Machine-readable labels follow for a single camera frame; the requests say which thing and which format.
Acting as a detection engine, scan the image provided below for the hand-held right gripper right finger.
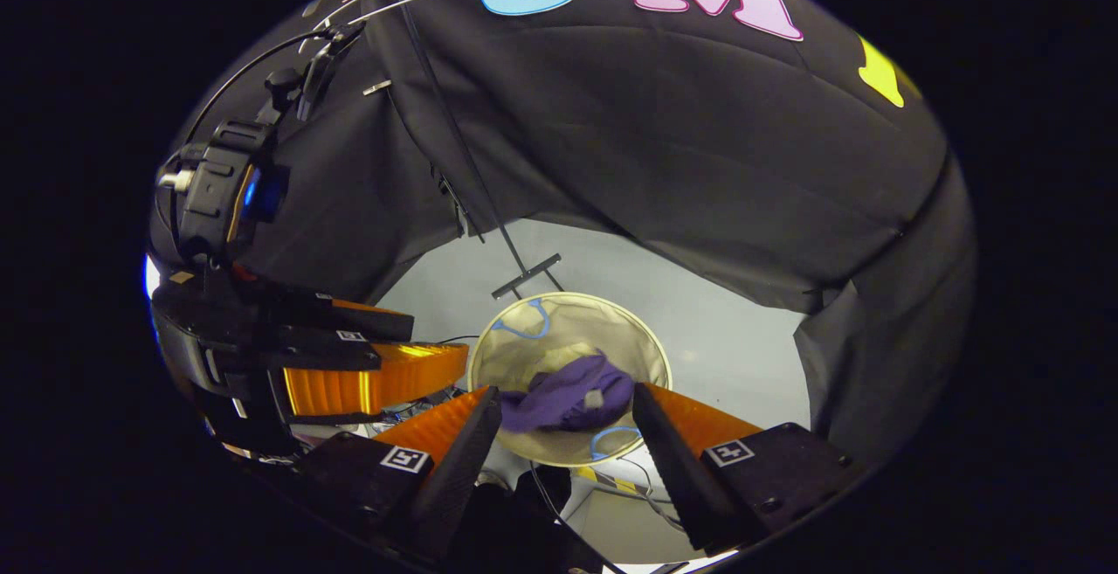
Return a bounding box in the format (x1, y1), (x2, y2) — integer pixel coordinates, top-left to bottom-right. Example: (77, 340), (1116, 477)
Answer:
(631, 382), (866, 557)

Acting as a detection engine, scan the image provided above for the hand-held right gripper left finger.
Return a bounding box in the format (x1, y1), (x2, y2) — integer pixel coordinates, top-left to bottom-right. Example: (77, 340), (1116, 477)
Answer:
(293, 384), (504, 563)

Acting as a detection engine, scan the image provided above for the purple corduroy jacket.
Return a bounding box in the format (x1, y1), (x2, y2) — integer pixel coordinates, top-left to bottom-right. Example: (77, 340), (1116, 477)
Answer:
(498, 353), (637, 435)

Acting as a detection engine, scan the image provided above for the cream round laundry hamper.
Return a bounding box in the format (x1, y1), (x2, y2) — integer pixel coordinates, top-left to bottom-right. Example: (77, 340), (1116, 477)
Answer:
(466, 292), (673, 468)

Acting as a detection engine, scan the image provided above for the black clothes rack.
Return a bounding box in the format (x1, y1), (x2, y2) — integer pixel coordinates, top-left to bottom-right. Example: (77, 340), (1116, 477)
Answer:
(393, 0), (567, 301)

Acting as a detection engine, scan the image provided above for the yellow black floor tape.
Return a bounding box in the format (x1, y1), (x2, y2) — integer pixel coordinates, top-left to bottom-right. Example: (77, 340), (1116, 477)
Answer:
(572, 466), (649, 496)

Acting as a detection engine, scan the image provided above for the person's dark clothing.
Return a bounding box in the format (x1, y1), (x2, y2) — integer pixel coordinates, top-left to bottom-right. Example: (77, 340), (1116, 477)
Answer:
(454, 465), (612, 574)

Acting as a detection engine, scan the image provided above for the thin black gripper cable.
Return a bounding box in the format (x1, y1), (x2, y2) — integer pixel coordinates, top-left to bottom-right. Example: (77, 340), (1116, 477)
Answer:
(183, 22), (368, 147)

